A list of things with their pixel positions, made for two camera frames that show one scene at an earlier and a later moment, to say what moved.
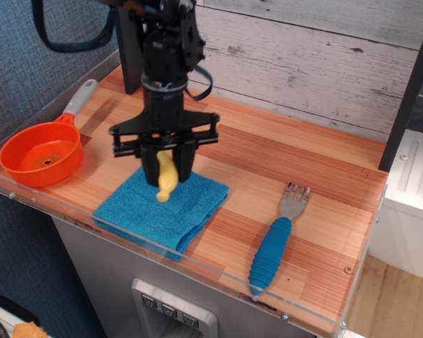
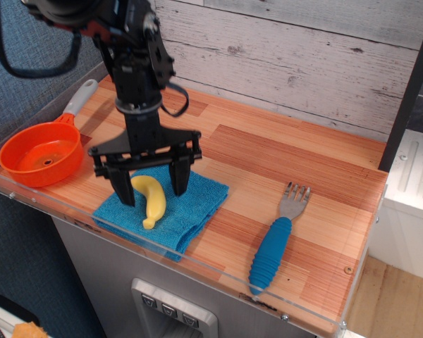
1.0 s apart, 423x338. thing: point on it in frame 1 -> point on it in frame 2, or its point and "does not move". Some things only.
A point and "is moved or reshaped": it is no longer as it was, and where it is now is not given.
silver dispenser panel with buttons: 165,314 does not move
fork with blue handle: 266,260 does not move
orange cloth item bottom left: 29,329 does not move
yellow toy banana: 168,174 is moved or reshaped
